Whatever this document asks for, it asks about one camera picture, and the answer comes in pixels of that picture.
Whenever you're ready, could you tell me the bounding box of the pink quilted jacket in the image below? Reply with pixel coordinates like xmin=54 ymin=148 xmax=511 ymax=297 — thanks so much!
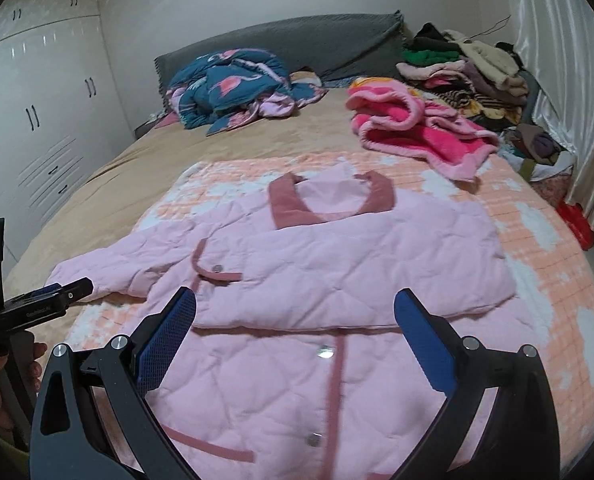
xmin=50 ymin=164 xmax=536 ymax=479

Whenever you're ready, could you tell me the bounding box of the bag of dark clothes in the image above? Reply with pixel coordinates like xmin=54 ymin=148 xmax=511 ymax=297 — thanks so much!
xmin=498 ymin=124 xmax=576 ymax=183

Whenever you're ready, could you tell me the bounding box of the pile of folded clothes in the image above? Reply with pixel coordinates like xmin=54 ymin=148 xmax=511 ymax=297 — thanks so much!
xmin=397 ymin=23 xmax=539 ymax=132

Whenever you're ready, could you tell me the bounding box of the tan bed sheet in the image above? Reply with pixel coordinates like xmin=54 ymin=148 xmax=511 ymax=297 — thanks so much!
xmin=4 ymin=89 xmax=361 ymax=297

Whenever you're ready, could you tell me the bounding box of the orange white checkered blanket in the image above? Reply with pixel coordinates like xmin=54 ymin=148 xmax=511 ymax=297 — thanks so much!
xmin=61 ymin=148 xmax=594 ymax=470

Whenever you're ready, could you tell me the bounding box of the white wardrobe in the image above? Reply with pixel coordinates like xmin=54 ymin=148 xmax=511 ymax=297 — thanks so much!
xmin=0 ymin=0 xmax=134 ymax=272

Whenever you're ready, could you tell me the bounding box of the red plastic bag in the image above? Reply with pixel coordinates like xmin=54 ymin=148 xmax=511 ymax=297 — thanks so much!
xmin=556 ymin=200 xmax=594 ymax=250

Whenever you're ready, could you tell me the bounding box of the blue flamingo print garment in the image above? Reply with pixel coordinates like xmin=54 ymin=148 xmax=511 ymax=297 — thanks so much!
xmin=164 ymin=48 xmax=326 ymax=136

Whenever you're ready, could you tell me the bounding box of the hot pink fleece blanket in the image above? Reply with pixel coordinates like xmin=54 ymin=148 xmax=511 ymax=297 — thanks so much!
xmin=346 ymin=78 xmax=500 ymax=182

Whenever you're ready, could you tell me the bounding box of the grey bed headboard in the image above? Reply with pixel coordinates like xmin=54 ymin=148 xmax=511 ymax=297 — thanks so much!
xmin=154 ymin=11 xmax=406 ymax=96

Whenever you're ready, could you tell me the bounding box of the cream satin curtain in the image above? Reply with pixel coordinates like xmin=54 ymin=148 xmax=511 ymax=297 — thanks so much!
xmin=510 ymin=0 xmax=594 ymax=228

